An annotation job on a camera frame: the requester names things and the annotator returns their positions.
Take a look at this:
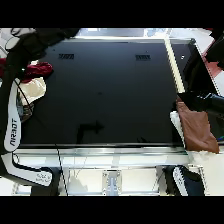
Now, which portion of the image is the silver frame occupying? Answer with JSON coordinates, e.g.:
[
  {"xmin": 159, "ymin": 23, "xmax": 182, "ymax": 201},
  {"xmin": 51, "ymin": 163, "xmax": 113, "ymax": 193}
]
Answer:
[{"xmin": 0, "ymin": 144, "xmax": 224, "ymax": 197}]

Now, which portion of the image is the brown T-shirt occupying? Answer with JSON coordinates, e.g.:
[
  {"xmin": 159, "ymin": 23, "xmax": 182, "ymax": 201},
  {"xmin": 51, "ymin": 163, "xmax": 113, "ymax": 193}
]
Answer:
[{"xmin": 175, "ymin": 100, "xmax": 220, "ymax": 154}]

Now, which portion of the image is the white garment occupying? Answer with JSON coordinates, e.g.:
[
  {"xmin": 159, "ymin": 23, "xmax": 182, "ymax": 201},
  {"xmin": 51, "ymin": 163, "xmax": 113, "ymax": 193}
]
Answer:
[{"xmin": 169, "ymin": 110, "xmax": 186, "ymax": 148}]

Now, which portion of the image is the cream garment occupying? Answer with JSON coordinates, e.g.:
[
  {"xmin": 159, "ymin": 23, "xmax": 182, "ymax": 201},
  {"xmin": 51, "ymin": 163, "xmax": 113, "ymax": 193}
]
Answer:
[{"xmin": 19, "ymin": 77, "xmax": 47, "ymax": 105}]

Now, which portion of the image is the brown striped garment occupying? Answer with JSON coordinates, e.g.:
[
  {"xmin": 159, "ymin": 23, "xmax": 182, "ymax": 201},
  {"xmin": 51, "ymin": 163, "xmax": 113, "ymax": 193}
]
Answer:
[{"xmin": 16, "ymin": 96, "xmax": 34, "ymax": 123}]

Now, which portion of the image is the black cable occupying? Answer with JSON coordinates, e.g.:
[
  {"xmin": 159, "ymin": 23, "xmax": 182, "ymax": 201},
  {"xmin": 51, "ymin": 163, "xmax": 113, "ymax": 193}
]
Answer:
[{"xmin": 53, "ymin": 143, "xmax": 70, "ymax": 197}]

